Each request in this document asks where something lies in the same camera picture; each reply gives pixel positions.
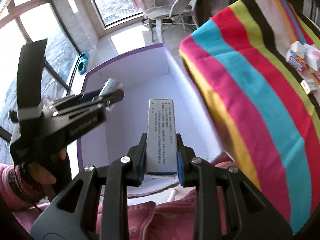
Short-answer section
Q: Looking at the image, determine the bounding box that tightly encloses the silver foil packet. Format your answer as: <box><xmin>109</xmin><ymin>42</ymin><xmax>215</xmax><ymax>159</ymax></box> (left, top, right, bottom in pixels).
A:
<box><xmin>98</xmin><ymin>78</ymin><xmax>125</xmax><ymax>112</ymax></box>

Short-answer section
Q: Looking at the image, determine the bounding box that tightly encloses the grey printed medicine box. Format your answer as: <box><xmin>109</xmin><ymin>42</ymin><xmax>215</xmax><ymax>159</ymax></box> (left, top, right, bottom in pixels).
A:
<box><xmin>145</xmin><ymin>99</ymin><xmax>177</xmax><ymax>176</ymax></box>

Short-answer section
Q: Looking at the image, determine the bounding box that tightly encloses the white pink large box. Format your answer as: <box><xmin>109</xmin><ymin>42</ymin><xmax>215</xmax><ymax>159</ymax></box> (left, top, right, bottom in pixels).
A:
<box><xmin>303</xmin><ymin>43</ymin><xmax>320</xmax><ymax>72</ymax></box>

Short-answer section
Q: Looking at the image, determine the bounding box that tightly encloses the person left hand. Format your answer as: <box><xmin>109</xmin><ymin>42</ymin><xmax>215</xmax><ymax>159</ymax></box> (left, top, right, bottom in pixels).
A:
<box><xmin>28</xmin><ymin>162</ymin><xmax>56</xmax><ymax>185</ymax></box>

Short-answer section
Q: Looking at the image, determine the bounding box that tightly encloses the teal slipper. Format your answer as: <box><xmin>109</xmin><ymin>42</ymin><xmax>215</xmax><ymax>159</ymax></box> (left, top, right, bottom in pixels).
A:
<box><xmin>79</xmin><ymin>52</ymin><xmax>89</xmax><ymax>61</ymax></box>
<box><xmin>77</xmin><ymin>59</ymin><xmax>88</xmax><ymax>75</ymax></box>

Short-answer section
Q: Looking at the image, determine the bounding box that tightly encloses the pink floral pyjama clothing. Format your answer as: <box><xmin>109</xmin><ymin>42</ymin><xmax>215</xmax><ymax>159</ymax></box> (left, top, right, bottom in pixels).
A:
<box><xmin>0</xmin><ymin>160</ymin><xmax>241</xmax><ymax>240</ymax></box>

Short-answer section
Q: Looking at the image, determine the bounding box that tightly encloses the purple white storage box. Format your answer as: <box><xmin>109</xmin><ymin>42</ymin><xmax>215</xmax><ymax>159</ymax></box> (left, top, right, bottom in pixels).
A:
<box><xmin>76</xmin><ymin>43</ymin><xmax>226</xmax><ymax>197</ymax></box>

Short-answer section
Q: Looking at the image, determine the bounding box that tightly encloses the colourful striped cloth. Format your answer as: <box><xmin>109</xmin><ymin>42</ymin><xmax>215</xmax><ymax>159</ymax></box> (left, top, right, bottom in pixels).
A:
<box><xmin>179</xmin><ymin>0</ymin><xmax>319</xmax><ymax>239</ymax></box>

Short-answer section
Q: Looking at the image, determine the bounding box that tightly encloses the white wicker chair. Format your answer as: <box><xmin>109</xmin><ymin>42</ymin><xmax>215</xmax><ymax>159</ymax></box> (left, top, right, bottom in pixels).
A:
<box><xmin>144</xmin><ymin>0</ymin><xmax>199</xmax><ymax>43</ymax></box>

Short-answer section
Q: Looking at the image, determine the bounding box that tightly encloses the small white orange box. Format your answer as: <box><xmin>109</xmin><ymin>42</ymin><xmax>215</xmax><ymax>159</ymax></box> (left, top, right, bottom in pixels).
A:
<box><xmin>300</xmin><ymin>79</ymin><xmax>319</xmax><ymax>95</ymax></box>

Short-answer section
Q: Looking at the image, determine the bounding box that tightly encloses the white blue red box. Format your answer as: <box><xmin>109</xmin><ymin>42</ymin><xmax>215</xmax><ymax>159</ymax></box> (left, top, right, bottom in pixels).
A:
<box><xmin>285</xmin><ymin>41</ymin><xmax>306</xmax><ymax>73</ymax></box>

